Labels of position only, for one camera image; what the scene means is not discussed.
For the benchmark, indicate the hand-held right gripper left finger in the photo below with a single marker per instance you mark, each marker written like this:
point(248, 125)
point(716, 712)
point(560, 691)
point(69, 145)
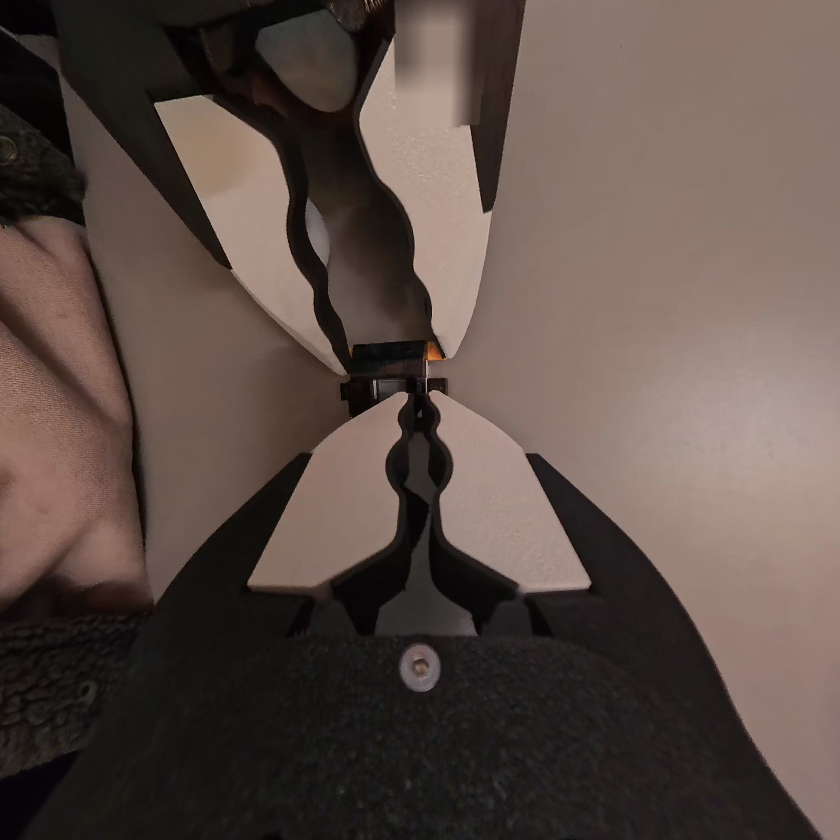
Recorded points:
point(341, 518)

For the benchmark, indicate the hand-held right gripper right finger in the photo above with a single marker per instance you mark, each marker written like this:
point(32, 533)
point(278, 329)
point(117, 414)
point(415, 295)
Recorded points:
point(505, 518)

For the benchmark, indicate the black lego subassembly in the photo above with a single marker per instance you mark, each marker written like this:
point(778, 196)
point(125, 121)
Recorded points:
point(387, 364)

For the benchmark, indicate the person's beige pants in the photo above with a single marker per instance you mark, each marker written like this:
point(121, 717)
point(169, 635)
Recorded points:
point(59, 426)

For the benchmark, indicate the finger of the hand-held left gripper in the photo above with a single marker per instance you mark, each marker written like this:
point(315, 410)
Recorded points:
point(433, 197)
point(243, 210)

